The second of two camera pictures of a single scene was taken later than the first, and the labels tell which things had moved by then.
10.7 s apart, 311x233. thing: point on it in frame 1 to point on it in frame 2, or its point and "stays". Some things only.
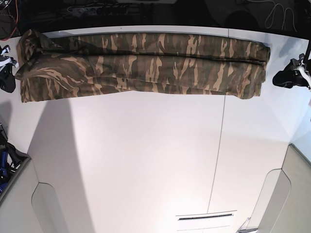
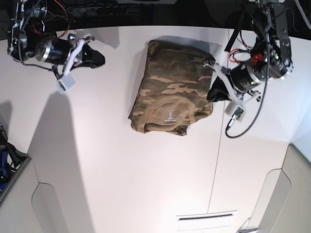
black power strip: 89,11 stays
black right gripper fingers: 291,75 to 244,77
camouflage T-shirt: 54,65 to 173,90
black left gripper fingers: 7,79 to 57,51
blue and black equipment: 11,160 stays
